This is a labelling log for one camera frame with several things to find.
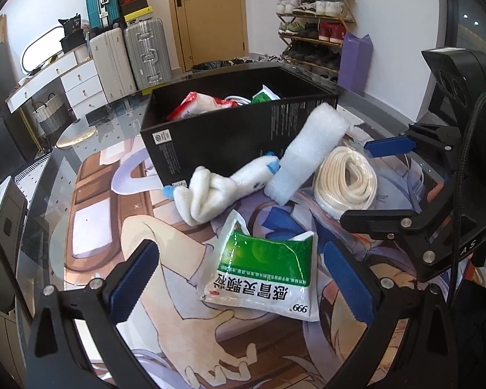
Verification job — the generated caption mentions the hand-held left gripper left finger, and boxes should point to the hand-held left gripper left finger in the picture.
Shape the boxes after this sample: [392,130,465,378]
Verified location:
[26,239,160,389]

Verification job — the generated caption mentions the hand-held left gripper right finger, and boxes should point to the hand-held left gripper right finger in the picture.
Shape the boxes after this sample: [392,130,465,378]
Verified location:
[323,240,458,389]

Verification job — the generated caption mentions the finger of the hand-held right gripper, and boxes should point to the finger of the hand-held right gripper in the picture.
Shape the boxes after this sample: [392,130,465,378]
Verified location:
[364,135,430,159]
[339,208,437,267]

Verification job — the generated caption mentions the cream webbing strap coil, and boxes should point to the cream webbing strap coil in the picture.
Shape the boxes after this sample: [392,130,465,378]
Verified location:
[313,147,378,217]

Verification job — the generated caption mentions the green white medicine packet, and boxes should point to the green white medicine packet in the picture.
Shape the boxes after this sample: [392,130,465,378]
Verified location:
[202,210,320,323]
[250,85,282,104]

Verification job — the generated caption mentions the white plush toy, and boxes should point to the white plush toy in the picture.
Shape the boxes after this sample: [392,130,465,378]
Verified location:
[162,152,282,227]

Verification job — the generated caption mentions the black cardboard box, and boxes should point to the black cardboard box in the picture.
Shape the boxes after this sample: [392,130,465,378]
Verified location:
[140,67,340,187]

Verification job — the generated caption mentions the red white packet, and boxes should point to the red white packet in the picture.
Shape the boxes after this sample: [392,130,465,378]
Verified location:
[166,91,244,121]

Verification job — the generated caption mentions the printed table mat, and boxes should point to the printed table mat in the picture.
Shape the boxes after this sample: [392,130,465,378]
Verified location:
[51,117,454,389]

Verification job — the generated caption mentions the clear zip bag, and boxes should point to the clear zip bag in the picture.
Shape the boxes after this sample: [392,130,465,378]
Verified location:
[287,146,389,236]

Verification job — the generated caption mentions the purple paper bag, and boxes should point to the purple paper bag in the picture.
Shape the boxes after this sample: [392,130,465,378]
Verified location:
[337,31,374,95]

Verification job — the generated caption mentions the wooden shoe rack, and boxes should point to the wooden shoe rack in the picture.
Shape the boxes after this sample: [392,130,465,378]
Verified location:
[272,0,356,76]

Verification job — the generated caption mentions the rows of racked shoes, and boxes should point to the rows of racked shoes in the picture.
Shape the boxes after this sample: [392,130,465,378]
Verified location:
[271,0,355,71]

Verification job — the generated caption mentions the pile of loose shoes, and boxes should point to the pile of loose shoes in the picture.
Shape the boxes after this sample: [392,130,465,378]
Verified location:
[221,53,284,65]

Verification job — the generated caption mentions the woven basket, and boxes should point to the woven basket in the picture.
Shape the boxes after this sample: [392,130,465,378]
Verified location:
[32,91,75,134]

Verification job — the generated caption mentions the white vanity desk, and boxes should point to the white vanity desk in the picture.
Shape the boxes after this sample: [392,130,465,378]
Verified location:
[6,46,110,114]

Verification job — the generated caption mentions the wooden door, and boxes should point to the wooden door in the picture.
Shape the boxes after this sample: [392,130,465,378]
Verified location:
[165,0,249,74]

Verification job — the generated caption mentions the white suitcase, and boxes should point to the white suitcase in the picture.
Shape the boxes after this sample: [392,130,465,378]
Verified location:
[88,26,138,100]

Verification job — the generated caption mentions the silver suitcase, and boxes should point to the silver suitcase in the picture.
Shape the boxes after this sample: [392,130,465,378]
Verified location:
[123,18,173,89]

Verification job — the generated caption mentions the oval mirror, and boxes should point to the oval mirror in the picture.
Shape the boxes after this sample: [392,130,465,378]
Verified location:
[21,24,65,74]

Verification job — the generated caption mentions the black gift bag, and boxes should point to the black gift bag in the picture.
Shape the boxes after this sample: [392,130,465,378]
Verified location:
[58,15,90,53]

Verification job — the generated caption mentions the yellow black shoe box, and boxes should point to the yellow black shoe box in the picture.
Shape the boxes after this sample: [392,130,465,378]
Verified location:
[124,12,154,25]

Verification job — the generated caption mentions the teal suitcase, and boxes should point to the teal suitcase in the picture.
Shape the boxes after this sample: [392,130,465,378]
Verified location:
[84,0,124,31]

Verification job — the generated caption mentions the black cable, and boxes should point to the black cable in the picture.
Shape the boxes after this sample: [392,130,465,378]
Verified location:
[445,93,486,304]

